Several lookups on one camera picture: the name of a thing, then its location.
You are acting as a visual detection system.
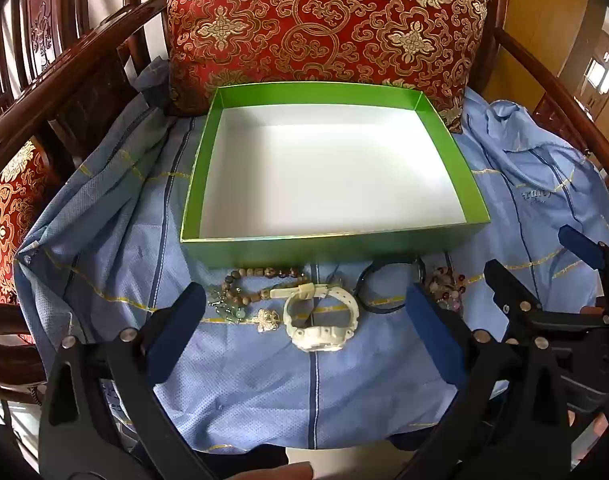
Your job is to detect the person's left hand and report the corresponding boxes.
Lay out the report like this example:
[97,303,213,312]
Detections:
[218,462,315,480]

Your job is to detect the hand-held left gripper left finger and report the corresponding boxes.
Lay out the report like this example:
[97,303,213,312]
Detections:
[38,282,206,480]

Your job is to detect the brown bead bracelet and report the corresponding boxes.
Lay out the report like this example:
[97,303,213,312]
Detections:
[223,266,306,311]

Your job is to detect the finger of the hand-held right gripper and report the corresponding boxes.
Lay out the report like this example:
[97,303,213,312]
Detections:
[483,258,609,333]
[558,224,609,313]

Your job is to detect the light wooden door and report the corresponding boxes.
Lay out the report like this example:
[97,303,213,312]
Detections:
[502,0,593,92]

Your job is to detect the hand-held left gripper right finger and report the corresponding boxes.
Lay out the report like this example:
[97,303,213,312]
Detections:
[407,283,588,480]

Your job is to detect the silver brooch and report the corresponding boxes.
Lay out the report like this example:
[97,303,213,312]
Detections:
[252,309,285,336]

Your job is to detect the large red gold patterned cushion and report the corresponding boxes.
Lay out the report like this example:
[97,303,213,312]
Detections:
[163,0,494,133]

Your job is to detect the carved dark wooden furniture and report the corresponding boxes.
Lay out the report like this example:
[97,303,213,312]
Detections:
[0,0,88,116]

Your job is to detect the pink bead bracelet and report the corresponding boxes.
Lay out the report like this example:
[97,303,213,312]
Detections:
[427,266,468,317]

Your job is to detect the small red gold patterned cushion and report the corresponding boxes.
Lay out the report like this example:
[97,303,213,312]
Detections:
[0,140,56,307]

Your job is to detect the white wristwatch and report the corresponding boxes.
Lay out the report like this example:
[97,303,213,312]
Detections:
[269,281,360,352]

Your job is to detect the light blue shirt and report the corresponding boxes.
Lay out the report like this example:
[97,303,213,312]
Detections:
[13,55,609,453]

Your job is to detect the dark wooden armchair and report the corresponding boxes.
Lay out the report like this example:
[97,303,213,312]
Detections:
[0,0,609,403]

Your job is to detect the black wristwatch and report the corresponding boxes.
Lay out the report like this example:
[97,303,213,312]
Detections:
[357,257,428,314]

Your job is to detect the green cardboard box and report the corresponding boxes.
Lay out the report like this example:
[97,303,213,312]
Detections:
[180,82,491,267]

